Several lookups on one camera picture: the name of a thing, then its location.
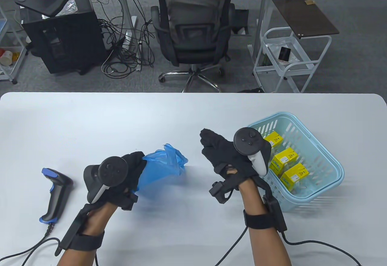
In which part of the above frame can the person's left hand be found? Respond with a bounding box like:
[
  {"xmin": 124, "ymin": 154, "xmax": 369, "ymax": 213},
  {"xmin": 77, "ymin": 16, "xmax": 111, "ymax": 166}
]
[{"xmin": 87, "ymin": 152, "xmax": 148, "ymax": 210}]

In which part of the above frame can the person's right hand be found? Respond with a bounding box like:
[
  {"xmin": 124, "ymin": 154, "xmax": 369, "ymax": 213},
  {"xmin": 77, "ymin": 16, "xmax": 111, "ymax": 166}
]
[{"xmin": 200, "ymin": 128, "xmax": 272, "ymax": 185}]

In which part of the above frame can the blue plastic bag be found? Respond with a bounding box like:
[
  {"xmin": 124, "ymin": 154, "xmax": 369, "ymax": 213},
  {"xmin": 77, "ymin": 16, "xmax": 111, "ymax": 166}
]
[{"xmin": 133, "ymin": 143, "xmax": 188, "ymax": 200}]

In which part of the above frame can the yellow chrysanthemum tea package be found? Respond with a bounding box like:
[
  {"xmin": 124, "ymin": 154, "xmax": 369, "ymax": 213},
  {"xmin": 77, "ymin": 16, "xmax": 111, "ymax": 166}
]
[
  {"xmin": 264, "ymin": 131, "xmax": 284, "ymax": 149},
  {"xmin": 269, "ymin": 147, "xmax": 299, "ymax": 176},
  {"xmin": 280, "ymin": 162, "xmax": 309, "ymax": 191}
]

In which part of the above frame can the black blue barcode scanner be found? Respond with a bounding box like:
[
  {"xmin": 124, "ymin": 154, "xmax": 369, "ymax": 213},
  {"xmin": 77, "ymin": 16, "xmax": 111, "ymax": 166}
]
[{"xmin": 39, "ymin": 168, "xmax": 73, "ymax": 224}]

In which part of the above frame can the person's left forearm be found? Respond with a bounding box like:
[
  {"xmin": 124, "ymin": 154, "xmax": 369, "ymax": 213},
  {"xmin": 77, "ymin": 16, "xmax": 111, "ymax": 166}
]
[{"xmin": 57, "ymin": 203, "xmax": 117, "ymax": 266}]

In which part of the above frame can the person's right forearm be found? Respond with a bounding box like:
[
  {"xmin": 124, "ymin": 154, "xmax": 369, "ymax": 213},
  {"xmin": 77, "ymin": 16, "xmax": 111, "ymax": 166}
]
[{"xmin": 239, "ymin": 178, "xmax": 292, "ymax": 266}]

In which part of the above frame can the black white handheld controller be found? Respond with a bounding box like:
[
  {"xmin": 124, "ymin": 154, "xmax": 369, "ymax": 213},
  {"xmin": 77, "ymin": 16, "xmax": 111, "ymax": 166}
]
[
  {"xmin": 84, "ymin": 156, "xmax": 128, "ymax": 203},
  {"xmin": 233, "ymin": 128, "xmax": 272, "ymax": 176}
]

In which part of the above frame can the black wrist sensor box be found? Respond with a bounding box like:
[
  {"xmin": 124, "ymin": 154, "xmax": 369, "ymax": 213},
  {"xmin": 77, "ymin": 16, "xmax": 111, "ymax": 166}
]
[
  {"xmin": 54, "ymin": 203, "xmax": 93, "ymax": 256},
  {"xmin": 262, "ymin": 184, "xmax": 288, "ymax": 233}
]

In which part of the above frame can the white metal cart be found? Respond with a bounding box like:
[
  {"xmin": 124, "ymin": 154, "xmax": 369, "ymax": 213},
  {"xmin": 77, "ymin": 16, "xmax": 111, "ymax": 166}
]
[{"xmin": 253, "ymin": 27, "xmax": 332, "ymax": 93}]

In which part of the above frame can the light blue plastic basket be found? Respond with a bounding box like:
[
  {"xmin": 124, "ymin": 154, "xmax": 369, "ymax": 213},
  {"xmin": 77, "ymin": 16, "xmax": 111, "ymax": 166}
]
[{"xmin": 247, "ymin": 112, "xmax": 344, "ymax": 213}]

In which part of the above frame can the black mesh office chair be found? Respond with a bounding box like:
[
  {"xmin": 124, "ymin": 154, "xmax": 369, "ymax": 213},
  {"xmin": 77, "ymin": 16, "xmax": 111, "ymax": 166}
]
[{"xmin": 150, "ymin": 0, "xmax": 236, "ymax": 93}]

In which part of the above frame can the black bag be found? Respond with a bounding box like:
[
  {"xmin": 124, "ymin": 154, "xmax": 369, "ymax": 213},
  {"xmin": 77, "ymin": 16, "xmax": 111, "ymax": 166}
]
[{"xmin": 230, "ymin": 3, "xmax": 251, "ymax": 37}]

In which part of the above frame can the black computer tower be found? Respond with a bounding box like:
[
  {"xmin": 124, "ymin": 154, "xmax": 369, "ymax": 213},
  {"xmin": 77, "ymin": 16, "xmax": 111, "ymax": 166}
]
[{"xmin": 23, "ymin": 0, "xmax": 109, "ymax": 75}]

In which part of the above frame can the white desk leg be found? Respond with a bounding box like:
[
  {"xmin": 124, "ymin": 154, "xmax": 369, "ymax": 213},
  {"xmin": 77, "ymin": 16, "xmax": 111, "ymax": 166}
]
[
  {"xmin": 116, "ymin": 0, "xmax": 142, "ymax": 72},
  {"xmin": 248, "ymin": 0, "xmax": 271, "ymax": 64}
]

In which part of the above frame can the dark brown board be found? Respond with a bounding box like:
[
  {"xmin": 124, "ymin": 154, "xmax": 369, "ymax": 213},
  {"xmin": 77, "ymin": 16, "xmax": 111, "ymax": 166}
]
[{"xmin": 272, "ymin": 0, "xmax": 340, "ymax": 39}]

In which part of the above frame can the clear plastic bag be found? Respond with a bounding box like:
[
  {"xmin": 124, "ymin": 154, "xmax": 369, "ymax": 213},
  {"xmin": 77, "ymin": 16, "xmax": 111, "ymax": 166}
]
[{"xmin": 57, "ymin": 0, "xmax": 78, "ymax": 17}]

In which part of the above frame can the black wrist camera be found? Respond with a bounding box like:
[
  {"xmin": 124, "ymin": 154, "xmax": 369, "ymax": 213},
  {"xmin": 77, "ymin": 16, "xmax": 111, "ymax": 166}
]
[
  {"xmin": 120, "ymin": 191, "xmax": 139, "ymax": 211},
  {"xmin": 209, "ymin": 180, "xmax": 234, "ymax": 204}
]

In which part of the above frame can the black wrist strap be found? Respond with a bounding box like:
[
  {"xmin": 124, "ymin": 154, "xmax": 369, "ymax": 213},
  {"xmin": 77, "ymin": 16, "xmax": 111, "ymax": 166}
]
[
  {"xmin": 62, "ymin": 231, "xmax": 105, "ymax": 251},
  {"xmin": 243, "ymin": 210, "xmax": 272, "ymax": 230}
]

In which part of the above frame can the thin braided black cable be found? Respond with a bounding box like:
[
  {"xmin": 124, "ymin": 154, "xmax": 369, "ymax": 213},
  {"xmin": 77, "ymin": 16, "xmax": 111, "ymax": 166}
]
[{"xmin": 212, "ymin": 226, "xmax": 249, "ymax": 266}]

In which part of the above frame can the black scanner cable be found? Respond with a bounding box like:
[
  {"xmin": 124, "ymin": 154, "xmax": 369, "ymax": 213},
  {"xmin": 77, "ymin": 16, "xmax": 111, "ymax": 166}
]
[{"xmin": 0, "ymin": 223, "xmax": 61, "ymax": 260}]

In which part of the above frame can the tangle of black cables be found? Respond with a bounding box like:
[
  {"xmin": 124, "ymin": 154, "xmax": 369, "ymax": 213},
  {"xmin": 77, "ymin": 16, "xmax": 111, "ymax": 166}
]
[{"xmin": 98, "ymin": 0, "xmax": 158, "ymax": 77}]

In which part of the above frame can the black glove cable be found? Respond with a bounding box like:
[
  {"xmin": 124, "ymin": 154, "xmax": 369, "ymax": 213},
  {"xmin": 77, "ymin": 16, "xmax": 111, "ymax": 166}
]
[{"xmin": 283, "ymin": 231, "xmax": 363, "ymax": 266}]

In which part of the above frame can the white wire cart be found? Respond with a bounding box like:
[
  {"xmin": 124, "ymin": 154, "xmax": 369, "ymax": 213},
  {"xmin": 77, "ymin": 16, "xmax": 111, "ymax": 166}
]
[{"xmin": 0, "ymin": 6, "xmax": 28, "ymax": 84}]

